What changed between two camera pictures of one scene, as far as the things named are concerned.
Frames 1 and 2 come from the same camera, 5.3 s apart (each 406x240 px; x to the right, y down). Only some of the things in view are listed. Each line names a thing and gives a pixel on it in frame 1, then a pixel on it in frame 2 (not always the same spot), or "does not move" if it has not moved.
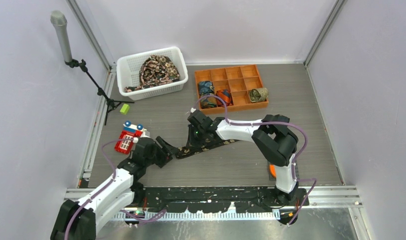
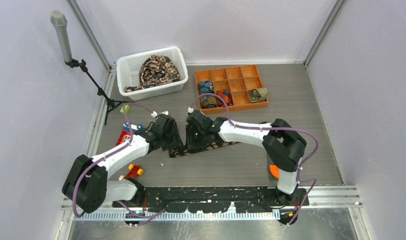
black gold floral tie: [198, 145] does not move
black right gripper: [191, 129] does not move
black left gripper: [166, 152] → [176, 141]
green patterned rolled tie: [258, 95] does not move
